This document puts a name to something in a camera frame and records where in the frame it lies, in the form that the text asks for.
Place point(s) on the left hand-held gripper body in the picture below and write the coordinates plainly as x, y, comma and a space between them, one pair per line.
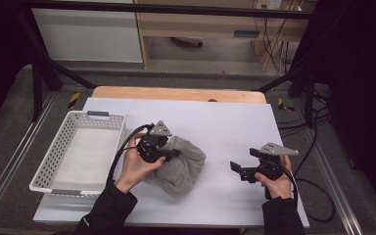
150, 148

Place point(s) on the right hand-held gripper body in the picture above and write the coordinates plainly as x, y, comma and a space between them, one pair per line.
269, 168

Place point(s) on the grey cloth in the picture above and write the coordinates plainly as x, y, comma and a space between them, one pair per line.
184, 169

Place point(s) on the white perforated plastic basket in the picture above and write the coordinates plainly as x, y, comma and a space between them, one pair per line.
78, 156

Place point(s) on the person's right hand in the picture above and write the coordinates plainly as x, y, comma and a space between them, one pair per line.
280, 187

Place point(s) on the person's left hand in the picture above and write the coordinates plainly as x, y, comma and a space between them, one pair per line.
135, 171

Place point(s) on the white foam board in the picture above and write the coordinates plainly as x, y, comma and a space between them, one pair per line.
215, 124

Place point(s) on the wooden table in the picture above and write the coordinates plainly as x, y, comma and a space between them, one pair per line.
176, 94

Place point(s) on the dark chair base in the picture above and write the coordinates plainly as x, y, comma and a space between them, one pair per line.
187, 41

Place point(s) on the light wooden desk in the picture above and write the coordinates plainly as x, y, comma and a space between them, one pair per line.
192, 26

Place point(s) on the black curtain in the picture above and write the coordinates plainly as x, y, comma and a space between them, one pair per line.
362, 81
0, 49

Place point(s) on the white cabinet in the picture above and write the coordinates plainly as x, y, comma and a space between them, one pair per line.
88, 36

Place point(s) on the white power strip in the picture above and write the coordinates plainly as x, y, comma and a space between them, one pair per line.
269, 4

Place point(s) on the aluminium floor rail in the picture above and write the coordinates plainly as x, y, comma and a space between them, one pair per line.
339, 196
16, 153

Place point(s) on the black metal frame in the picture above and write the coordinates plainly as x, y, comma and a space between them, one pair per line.
176, 9

